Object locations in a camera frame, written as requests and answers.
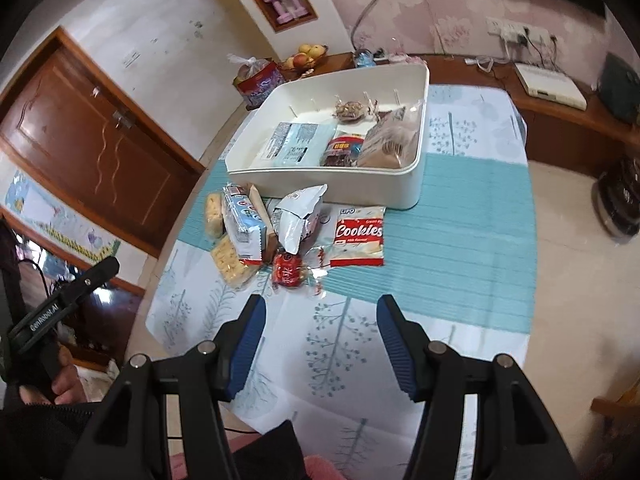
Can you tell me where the brown wooden door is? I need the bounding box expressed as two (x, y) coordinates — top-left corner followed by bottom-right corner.
(0, 27), (206, 256)

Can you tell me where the person's left hand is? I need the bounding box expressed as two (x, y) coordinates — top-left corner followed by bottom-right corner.
(17, 345), (85, 407)

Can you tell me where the low wooden cabinet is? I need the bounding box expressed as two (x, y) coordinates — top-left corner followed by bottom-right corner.
(275, 52), (640, 181)

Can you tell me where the white router box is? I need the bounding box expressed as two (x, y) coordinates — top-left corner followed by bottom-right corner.
(515, 61), (588, 111)

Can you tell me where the red gift bag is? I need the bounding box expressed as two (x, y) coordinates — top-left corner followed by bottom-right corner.
(227, 52), (286, 108)

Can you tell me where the black jacket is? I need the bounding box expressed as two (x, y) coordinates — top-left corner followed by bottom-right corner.
(232, 419), (307, 480)

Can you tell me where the red round snack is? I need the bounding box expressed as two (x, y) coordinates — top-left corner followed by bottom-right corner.
(272, 252), (305, 290)

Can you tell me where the black wall cable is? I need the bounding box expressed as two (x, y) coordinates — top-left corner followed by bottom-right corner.
(350, 0), (396, 53)

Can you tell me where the clear red candy wrapper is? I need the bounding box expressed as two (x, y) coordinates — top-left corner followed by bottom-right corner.
(305, 245), (333, 296)

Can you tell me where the blue white snack packet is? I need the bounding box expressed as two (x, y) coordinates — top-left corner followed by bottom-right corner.
(222, 184), (266, 267)

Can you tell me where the pale bread roll packet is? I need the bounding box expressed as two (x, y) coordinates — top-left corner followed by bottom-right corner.
(205, 192), (226, 240)

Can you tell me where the black round appliance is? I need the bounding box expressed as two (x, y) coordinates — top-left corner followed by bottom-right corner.
(592, 155), (640, 243)

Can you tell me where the dark green bag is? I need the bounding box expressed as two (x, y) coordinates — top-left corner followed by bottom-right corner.
(597, 52), (640, 123)

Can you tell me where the white foil snack bag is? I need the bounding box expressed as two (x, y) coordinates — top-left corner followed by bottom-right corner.
(272, 184), (328, 255)

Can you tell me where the red white cookie packet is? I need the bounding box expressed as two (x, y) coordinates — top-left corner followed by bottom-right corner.
(330, 204), (387, 268)

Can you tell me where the brown bread bag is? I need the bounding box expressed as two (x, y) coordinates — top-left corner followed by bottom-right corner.
(356, 107), (421, 170)

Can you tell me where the pale blue snack bag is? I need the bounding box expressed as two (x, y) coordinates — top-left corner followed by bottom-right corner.
(260, 121), (337, 168)

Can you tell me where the white power strip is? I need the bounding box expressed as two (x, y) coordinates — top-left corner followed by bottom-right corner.
(486, 16), (551, 46)

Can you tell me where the yellow square cracker packet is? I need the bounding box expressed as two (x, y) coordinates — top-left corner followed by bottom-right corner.
(210, 235), (261, 290)

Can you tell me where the person's left forearm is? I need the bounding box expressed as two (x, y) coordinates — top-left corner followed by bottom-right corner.
(0, 385), (113, 480)

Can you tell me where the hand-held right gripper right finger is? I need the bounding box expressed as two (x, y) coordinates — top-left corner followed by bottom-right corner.
(376, 294), (576, 480)

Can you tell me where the yellow wooden stool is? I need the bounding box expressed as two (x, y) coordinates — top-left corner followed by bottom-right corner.
(590, 375), (640, 431)

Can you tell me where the colourful wall poster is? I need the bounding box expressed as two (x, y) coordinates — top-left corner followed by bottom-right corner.
(0, 170), (121, 266)

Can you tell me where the white storage box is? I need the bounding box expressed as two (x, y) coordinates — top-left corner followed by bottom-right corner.
(223, 62), (431, 211)

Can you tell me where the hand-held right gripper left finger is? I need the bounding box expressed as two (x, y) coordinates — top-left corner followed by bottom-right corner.
(75, 294), (268, 480)

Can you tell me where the fruit basket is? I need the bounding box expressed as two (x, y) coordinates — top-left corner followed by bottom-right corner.
(277, 44), (329, 72)

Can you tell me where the red brown snack packet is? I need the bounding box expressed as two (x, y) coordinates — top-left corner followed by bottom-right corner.
(319, 134), (366, 167)

